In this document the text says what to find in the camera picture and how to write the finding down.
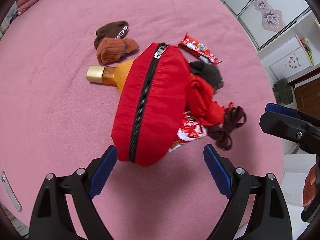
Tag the red candy wrapper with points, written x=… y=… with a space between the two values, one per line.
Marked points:
x=198 y=50

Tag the red zipper pouch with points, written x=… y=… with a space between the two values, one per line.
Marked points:
x=151 y=106

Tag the red white snack wrapper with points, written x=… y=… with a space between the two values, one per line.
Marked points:
x=189 y=130

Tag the sliding wardrobe door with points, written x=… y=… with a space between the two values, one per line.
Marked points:
x=264 y=20

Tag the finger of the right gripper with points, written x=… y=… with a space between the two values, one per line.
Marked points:
x=271 y=107
x=292 y=129

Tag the person's right hand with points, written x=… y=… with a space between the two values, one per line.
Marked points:
x=310 y=190

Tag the pink bed sheet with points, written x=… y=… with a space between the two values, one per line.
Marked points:
x=54 y=120

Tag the green round stool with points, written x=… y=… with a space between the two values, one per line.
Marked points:
x=283 y=92

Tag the black sock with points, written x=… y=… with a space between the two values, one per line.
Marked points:
x=208 y=72

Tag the light brown sock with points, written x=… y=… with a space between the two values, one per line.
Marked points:
x=111 y=50

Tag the dark brown sock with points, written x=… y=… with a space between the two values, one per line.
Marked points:
x=117 y=29

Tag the red cloth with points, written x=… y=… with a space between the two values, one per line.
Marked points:
x=199 y=94

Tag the amber bottle gold cap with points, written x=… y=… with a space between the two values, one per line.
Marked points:
x=111 y=76

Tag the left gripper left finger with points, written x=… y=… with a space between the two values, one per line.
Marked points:
x=51 y=218

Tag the white cabinet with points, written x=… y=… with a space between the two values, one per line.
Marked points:
x=293 y=53

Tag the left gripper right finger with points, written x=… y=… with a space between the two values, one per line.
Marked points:
x=269 y=218

